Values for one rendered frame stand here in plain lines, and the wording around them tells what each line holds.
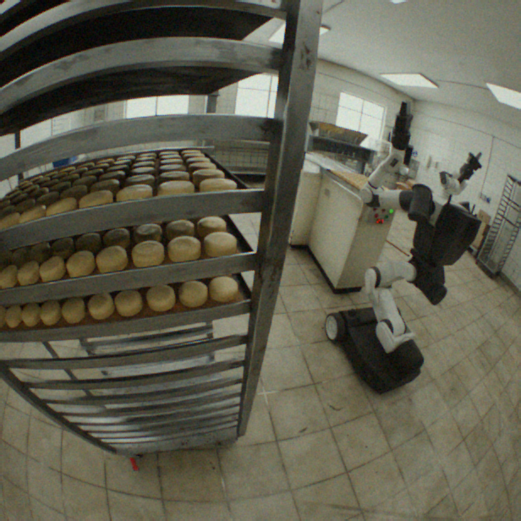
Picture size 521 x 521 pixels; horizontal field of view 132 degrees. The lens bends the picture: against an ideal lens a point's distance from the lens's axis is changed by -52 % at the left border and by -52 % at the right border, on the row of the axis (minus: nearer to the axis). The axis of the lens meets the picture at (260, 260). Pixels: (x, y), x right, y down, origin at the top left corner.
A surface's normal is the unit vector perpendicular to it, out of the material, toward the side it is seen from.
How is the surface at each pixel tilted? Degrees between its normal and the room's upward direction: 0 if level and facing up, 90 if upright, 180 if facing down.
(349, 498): 0
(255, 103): 90
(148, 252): 0
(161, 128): 90
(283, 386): 0
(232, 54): 90
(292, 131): 90
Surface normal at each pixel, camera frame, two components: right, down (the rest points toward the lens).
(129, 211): 0.38, 0.55
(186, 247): 0.11, -0.83
